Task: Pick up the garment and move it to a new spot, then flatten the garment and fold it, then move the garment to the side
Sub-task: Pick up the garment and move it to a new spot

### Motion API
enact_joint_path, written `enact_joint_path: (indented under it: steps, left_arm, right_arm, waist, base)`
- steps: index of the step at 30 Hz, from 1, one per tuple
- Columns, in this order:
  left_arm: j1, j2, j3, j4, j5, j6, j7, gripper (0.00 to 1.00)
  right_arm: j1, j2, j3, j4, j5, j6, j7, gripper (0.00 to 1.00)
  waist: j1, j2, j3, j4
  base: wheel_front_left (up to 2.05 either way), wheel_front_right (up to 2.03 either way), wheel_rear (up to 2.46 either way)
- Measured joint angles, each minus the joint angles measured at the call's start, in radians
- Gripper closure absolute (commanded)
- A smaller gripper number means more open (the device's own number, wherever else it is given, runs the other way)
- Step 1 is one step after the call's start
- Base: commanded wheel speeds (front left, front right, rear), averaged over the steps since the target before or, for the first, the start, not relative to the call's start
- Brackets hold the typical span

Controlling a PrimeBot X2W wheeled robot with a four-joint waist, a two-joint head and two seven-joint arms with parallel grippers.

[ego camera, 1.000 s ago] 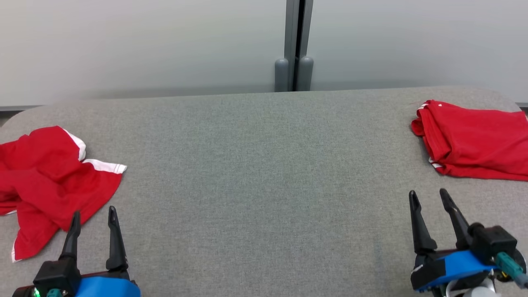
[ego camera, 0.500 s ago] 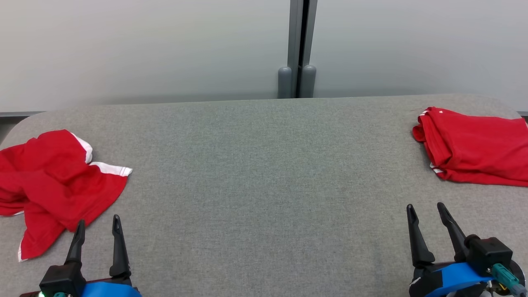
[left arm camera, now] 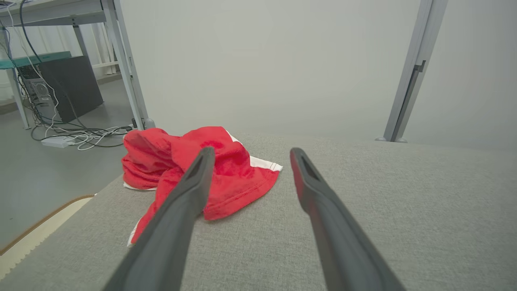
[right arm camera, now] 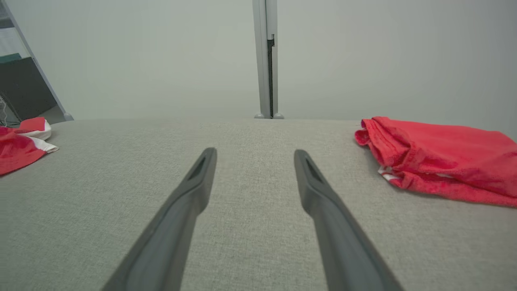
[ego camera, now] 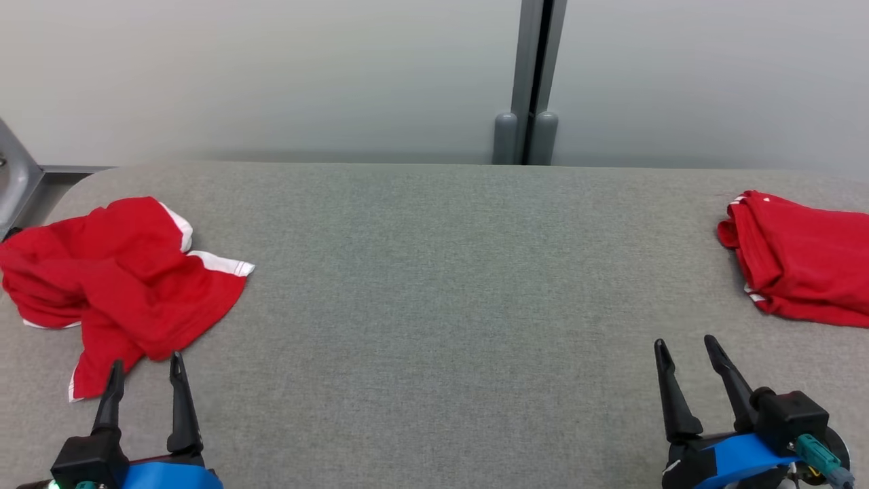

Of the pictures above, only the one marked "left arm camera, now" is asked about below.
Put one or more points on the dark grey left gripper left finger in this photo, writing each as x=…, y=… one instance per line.
x=169, y=234

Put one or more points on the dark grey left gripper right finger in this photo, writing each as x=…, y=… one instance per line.
x=335, y=242

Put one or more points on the red shorts with white stripes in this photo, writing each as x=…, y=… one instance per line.
x=234, y=182

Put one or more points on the white power adapter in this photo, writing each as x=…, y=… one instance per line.
x=56, y=142

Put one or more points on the dark grey computer tower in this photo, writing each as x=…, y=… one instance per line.
x=76, y=85

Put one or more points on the teal shelf board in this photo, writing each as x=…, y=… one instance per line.
x=32, y=60

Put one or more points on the grey metal table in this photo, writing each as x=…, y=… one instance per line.
x=52, y=12

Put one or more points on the grey metal partition post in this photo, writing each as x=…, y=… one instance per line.
x=416, y=60

